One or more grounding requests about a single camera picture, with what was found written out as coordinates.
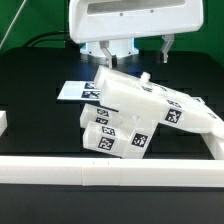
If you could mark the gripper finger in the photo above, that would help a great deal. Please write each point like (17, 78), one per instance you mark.
(168, 41)
(112, 60)

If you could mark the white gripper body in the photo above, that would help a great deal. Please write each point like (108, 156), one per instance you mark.
(104, 20)

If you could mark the white chair back frame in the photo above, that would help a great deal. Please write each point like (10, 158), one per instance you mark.
(155, 103)

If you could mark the white chair seat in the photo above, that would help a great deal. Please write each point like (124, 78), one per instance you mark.
(140, 132)

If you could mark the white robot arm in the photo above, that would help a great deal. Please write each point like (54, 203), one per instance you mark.
(122, 49)

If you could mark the thin grey rod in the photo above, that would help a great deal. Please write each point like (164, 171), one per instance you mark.
(9, 29)

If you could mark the white left block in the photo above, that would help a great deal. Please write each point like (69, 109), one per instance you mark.
(3, 122)

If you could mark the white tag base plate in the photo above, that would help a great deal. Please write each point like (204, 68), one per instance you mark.
(79, 90)

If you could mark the white right rail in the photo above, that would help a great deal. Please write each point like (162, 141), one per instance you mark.
(215, 145)

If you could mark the white rail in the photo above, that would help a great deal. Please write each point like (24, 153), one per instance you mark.
(215, 145)
(111, 171)

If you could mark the white front rail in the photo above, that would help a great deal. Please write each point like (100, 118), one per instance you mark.
(111, 171)

